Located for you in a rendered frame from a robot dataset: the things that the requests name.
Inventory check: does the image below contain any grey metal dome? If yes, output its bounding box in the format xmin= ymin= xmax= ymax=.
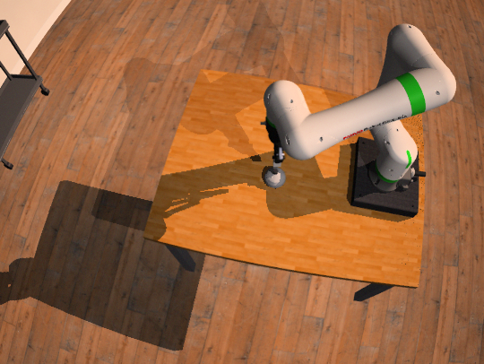
xmin=264 ymin=167 xmax=286 ymax=188

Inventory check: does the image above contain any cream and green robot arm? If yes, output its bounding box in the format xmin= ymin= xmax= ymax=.
xmin=260 ymin=23 xmax=456 ymax=193

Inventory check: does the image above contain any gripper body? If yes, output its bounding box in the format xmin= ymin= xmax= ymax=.
xmin=268 ymin=134 xmax=281 ymax=152

